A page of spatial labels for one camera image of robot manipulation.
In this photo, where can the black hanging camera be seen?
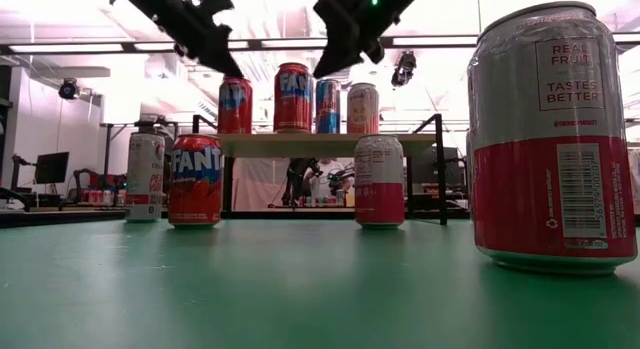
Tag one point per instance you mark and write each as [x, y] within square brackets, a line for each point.
[404, 69]

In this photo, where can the black background monitor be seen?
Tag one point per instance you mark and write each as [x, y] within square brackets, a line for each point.
[52, 168]

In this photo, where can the tall white Celsius can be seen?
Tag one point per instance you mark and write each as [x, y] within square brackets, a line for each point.
[144, 179]

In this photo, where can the black background robot arm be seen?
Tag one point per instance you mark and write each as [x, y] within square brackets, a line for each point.
[80, 176]
[297, 176]

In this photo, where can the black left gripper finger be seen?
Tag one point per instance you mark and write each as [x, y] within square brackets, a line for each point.
[210, 46]

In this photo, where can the white orange Spindrift can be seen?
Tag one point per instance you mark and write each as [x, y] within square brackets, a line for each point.
[362, 109]

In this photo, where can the black overhead light bar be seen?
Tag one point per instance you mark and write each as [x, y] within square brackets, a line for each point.
[75, 41]

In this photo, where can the wooden shelf black metal frame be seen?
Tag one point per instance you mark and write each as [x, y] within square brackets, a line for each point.
[310, 145]

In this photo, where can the black aluminium table frame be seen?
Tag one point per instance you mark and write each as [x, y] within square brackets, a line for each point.
[75, 215]

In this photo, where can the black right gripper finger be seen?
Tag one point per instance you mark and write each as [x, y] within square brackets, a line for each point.
[342, 46]

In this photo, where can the person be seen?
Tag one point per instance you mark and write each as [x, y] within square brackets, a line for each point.
[327, 186]

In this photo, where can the green table mat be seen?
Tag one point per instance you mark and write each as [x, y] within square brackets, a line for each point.
[320, 299]

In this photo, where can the blue silver Red Bull can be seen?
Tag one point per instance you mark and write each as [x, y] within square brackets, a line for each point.
[327, 109]

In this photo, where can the red Fanta can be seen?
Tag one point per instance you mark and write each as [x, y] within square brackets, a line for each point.
[292, 99]
[235, 109]
[195, 189]

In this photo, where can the white red Spindrift can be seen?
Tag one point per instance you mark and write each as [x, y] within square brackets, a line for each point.
[550, 164]
[379, 189]

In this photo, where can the black dome camera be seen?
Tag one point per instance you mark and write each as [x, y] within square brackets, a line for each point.
[68, 89]

